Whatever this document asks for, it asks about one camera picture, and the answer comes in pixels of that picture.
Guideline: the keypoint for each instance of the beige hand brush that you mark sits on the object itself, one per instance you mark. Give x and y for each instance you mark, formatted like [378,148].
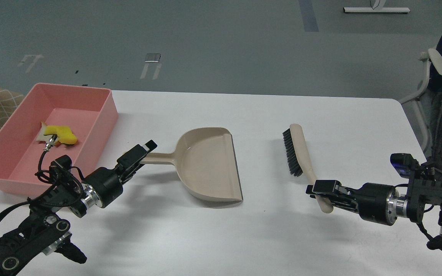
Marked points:
[297,154]

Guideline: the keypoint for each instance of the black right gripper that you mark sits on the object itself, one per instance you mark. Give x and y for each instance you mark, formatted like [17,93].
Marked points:
[371,199]

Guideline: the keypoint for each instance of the beige plastic dustpan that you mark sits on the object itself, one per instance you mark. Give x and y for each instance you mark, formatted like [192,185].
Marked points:
[205,161]

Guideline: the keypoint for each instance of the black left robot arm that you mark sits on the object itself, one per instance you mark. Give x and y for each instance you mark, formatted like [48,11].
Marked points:
[43,231]

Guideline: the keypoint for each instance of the pink plastic bin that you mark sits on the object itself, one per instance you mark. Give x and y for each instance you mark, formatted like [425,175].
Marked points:
[89,112]

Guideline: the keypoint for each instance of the metal floor plate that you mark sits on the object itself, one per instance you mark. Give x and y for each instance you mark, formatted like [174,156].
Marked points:
[152,58]

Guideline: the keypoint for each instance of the yellow sponge piece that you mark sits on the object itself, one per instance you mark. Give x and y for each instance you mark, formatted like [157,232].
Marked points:
[64,134]

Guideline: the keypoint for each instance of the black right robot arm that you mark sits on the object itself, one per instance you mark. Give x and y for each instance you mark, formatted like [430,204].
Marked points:
[423,187]

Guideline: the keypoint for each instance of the white desk foot bar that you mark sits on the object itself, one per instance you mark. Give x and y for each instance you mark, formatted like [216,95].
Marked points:
[376,10]

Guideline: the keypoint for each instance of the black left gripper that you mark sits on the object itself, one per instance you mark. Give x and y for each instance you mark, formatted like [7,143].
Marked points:
[103,186]

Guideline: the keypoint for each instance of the triangular bread slice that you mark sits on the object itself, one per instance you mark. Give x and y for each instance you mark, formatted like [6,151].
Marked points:
[41,138]

